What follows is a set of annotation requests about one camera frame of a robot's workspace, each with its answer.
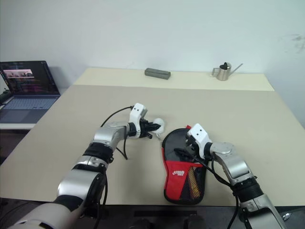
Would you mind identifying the grey rectangular box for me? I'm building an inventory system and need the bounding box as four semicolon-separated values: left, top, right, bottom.
144;67;172;80

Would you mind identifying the silver metal watering can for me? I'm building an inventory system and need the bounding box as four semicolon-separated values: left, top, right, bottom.
211;62;244;82

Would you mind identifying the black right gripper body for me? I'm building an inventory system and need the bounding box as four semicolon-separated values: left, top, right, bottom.
184;134;201;160

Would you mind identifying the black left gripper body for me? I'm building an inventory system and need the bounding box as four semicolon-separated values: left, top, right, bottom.
139;118;153;139

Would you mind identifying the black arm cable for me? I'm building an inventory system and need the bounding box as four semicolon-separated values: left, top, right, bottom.
190;154;239;229
99;105;133;161

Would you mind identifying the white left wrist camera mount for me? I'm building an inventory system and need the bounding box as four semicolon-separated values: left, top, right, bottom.
129;103;149;139

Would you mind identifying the black table frame bar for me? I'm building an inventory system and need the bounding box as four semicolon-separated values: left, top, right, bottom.
134;209;197;218

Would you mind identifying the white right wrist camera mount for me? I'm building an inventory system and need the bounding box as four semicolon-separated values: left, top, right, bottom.
186;123;213;158

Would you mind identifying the open laptop computer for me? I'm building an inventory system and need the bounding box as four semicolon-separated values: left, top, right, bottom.
0;60;61;118

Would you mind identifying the white ball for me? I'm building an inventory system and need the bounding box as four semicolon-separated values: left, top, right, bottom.
152;117;166;138

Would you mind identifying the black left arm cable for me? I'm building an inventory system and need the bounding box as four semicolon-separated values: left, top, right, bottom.
99;105;133;161

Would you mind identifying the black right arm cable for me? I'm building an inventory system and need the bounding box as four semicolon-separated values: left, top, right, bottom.
190;154;239;229

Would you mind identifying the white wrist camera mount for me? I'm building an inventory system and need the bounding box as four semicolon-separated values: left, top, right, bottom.
129;103;149;139
186;123;213;158

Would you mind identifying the black and red paddle case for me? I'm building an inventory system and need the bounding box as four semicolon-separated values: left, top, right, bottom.
161;124;208;205

